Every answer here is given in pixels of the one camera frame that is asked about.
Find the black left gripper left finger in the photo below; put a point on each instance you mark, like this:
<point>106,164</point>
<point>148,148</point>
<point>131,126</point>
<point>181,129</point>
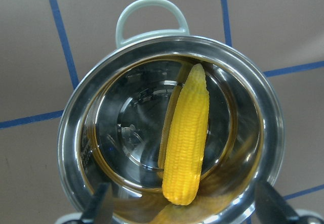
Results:
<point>100,207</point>

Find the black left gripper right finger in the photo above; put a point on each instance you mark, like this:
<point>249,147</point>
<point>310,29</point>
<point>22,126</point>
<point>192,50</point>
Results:
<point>271,207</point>

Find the pale green cooking pot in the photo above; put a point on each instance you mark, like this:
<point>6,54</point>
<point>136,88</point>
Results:
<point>116,124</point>

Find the yellow corn cob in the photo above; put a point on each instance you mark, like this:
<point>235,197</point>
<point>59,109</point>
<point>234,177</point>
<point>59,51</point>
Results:
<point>187,139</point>

